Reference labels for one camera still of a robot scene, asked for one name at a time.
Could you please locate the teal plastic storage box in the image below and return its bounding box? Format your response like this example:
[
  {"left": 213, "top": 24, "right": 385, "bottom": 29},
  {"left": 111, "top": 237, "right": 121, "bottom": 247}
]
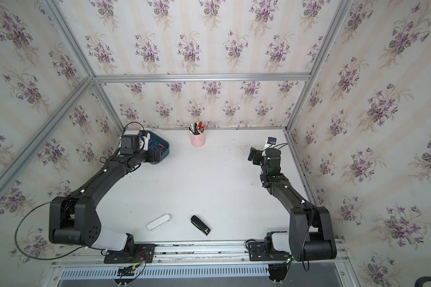
[{"left": 139, "top": 130, "right": 170, "bottom": 161}]

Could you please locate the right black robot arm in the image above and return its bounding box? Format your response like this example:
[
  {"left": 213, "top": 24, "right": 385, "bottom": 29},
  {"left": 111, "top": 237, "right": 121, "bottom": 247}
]
[{"left": 248, "top": 147, "right": 337, "bottom": 262}]

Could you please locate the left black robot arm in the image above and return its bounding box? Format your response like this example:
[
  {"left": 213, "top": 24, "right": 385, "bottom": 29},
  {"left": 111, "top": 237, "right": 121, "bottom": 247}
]
[{"left": 49, "top": 145, "right": 170, "bottom": 255}]

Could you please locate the pink pen holder cup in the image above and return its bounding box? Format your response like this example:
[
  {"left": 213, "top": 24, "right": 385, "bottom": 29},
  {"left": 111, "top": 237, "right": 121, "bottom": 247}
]
[{"left": 190, "top": 133, "right": 205, "bottom": 148}]

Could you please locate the white oblong case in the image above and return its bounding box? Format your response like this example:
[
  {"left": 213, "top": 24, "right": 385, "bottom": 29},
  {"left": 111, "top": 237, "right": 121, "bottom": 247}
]
[{"left": 147, "top": 214, "right": 172, "bottom": 232}]

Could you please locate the black stapler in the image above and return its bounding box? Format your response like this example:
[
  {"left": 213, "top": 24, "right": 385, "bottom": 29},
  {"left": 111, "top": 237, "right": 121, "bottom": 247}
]
[{"left": 190, "top": 215, "right": 211, "bottom": 236}]

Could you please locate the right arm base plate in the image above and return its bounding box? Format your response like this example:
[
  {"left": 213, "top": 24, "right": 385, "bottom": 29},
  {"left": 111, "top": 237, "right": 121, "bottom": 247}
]
[{"left": 244, "top": 239, "right": 292, "bottom": 262}]

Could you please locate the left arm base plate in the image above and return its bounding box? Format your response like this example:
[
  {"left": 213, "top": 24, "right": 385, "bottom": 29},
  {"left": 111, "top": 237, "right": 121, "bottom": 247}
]
[{"left": 104, "top": 243, "right": 156, "bottom": 264}]

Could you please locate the aluminium front rail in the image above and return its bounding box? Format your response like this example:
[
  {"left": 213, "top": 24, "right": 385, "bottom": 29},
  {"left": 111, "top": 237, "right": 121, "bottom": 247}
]
[{"left": 50, "top": 239, "right": 350, "bottom": 267}]

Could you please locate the black loop cable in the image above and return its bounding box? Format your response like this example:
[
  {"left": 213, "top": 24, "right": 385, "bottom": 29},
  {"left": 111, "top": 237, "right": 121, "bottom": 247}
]
[{"left": 14, "top": 200, "right": 85, "bottom": 261}]

